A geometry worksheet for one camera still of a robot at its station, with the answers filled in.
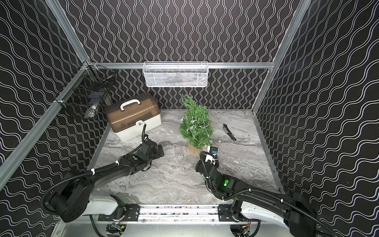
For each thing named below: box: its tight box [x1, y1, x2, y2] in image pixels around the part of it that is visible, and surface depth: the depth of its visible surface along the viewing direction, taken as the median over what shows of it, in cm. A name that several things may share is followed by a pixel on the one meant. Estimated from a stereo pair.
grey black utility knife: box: [222, 123, 237, 141], surface depth 109 cm
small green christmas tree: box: [179, 94, 215, 155], surface depth 76 cm
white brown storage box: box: [104, 92, 162, 142], surface depth 96 cm
